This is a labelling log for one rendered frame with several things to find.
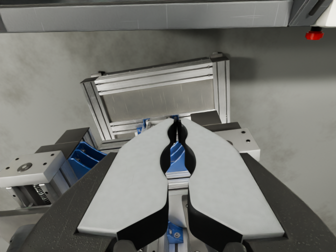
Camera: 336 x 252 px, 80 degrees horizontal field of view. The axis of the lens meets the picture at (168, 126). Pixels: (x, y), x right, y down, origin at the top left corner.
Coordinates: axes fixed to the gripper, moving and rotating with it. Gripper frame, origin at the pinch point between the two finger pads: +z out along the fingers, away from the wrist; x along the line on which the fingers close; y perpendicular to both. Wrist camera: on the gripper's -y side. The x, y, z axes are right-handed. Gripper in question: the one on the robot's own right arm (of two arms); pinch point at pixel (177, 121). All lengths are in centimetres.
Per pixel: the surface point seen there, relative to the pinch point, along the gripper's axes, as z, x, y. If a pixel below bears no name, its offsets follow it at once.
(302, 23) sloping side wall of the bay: 27.0, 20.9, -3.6
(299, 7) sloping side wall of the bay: 25.6, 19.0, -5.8
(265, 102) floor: 123, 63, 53
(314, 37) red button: 41, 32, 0
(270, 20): 27.6, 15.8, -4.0
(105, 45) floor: 123, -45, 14
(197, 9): 27.6, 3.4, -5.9
